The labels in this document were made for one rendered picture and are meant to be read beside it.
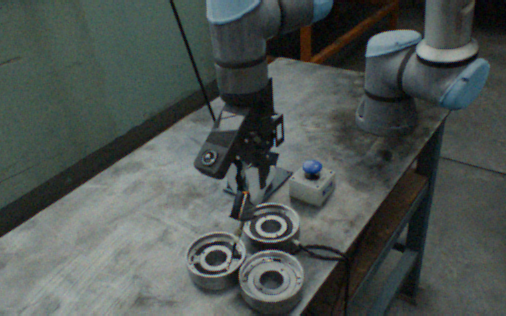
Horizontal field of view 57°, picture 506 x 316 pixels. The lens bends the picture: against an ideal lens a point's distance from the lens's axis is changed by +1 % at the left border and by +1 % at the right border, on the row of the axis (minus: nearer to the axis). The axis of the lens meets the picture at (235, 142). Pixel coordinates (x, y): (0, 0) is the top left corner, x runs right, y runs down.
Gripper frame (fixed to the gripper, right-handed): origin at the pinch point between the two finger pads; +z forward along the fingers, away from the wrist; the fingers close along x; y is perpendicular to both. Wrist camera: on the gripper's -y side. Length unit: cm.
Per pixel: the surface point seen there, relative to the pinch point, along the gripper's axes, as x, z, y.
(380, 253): -10, 40, 38
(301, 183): 0.0, 8.7, 17.9
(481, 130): -4, 94, 201
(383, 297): -9, 69, 49
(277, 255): -5.7, 9.7, -0.2
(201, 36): 159, 49, 164
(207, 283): 1.2, 10.6, -10.8
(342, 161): -0.9, 13.2, 34.6
